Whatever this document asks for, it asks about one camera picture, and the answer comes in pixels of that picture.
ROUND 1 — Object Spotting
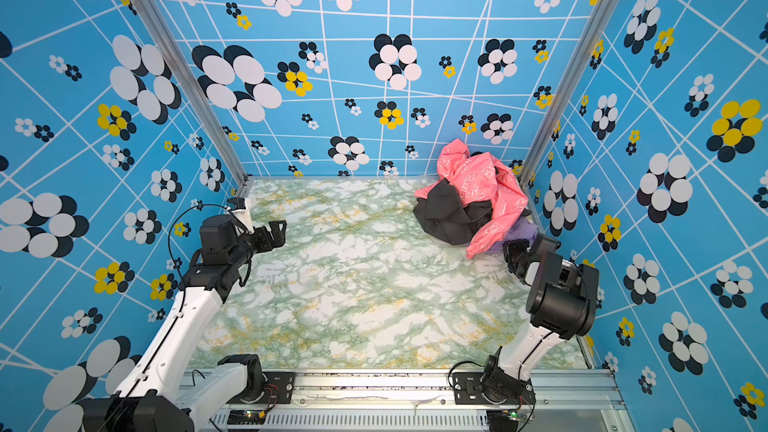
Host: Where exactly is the right corner aluminium post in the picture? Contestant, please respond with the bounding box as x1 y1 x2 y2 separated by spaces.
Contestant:
520 0 620 184

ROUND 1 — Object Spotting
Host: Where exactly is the corner aluminium post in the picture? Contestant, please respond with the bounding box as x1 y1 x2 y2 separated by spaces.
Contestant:
520 0 620 184
132 0 248 188

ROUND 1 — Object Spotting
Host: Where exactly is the pink patterned cloth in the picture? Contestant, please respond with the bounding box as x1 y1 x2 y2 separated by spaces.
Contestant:
414 139 528 259

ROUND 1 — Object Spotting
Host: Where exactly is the purple cloth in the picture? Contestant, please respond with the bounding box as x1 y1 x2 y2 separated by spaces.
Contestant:
487 217 539 254

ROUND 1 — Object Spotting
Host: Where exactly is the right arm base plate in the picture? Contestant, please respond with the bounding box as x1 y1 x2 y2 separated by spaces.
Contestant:
449 371 536 408

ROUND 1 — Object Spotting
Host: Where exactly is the left corner aluminium post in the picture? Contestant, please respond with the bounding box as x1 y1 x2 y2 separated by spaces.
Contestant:
132 0 248 188

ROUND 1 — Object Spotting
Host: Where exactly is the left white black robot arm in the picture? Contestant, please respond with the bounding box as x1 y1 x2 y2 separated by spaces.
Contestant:
81 209 287 431

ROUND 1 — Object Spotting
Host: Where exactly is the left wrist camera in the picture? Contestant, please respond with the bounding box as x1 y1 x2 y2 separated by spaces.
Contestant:
227 196 254 233

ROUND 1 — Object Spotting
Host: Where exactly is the black cloth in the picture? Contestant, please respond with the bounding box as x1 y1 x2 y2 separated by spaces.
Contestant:
413 179 493 245

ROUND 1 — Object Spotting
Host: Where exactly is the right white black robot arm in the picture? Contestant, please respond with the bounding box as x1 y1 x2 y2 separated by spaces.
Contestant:
481 234 599 405

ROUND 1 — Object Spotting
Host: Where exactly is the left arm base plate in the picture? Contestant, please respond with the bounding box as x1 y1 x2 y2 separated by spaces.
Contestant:
228 371 296 405

